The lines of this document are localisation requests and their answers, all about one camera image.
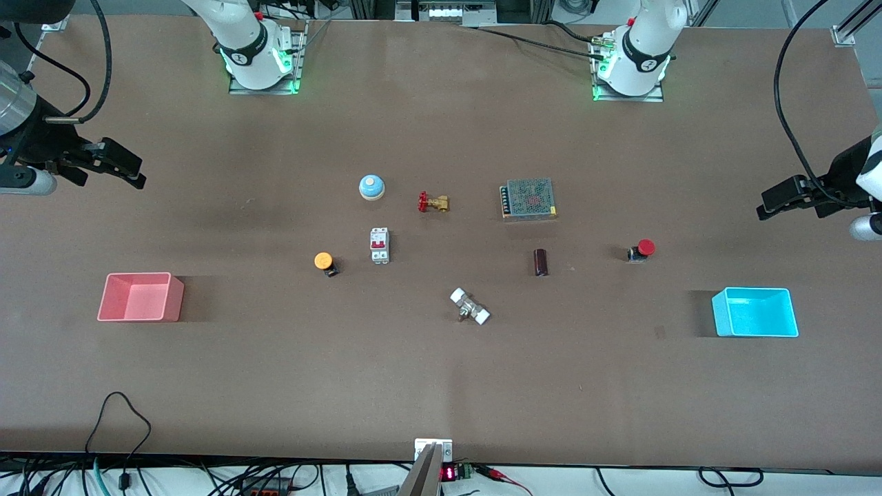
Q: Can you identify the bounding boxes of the cyan plastic bin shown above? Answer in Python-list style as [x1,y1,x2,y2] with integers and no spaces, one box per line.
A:
[710,287,800,339]

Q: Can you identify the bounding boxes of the pink plastic bin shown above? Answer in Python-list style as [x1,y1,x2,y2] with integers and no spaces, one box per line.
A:
[97,272,185,323]

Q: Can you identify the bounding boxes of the metal mesh power supply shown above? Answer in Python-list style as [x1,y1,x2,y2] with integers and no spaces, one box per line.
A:
[500,178,558,222]

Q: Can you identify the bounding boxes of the metal fitting white caps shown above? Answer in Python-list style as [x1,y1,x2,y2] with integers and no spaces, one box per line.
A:
[449,287,491,326]

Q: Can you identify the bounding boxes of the grey electronics box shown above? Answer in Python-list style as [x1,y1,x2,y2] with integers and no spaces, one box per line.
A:
[395,0,498,26]

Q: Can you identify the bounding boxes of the red alligator clip lead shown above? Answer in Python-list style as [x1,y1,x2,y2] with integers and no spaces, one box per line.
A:
[479,466,535,496]

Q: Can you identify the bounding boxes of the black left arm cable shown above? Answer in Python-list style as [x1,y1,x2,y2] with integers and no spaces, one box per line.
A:
[773,0,865,207]

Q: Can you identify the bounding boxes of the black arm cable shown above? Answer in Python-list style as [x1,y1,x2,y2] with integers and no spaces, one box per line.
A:
[773,0,865,207]
[12,0,113,125]

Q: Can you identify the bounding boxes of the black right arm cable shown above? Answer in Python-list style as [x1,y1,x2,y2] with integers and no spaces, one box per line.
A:
[12,0,113,125]

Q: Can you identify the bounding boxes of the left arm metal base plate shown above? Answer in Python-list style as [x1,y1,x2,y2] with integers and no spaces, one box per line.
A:
[591,33,665,103]

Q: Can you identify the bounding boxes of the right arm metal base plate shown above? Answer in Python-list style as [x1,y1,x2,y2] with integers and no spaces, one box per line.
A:
[228,19,308,96]

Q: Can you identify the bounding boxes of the black looped cable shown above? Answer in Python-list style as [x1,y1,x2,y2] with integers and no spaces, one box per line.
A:
[84,391,153,496]

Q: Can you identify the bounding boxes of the black cable on table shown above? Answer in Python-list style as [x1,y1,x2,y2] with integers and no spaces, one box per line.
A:
[474,25,602,59]
[543,19,604,45]

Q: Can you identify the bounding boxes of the black coiled floor cable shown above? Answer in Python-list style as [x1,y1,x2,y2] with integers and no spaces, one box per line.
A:
[698,466,765,489]

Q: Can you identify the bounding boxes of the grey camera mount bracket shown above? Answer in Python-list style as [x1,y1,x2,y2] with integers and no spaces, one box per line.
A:
[398,438,454,496]

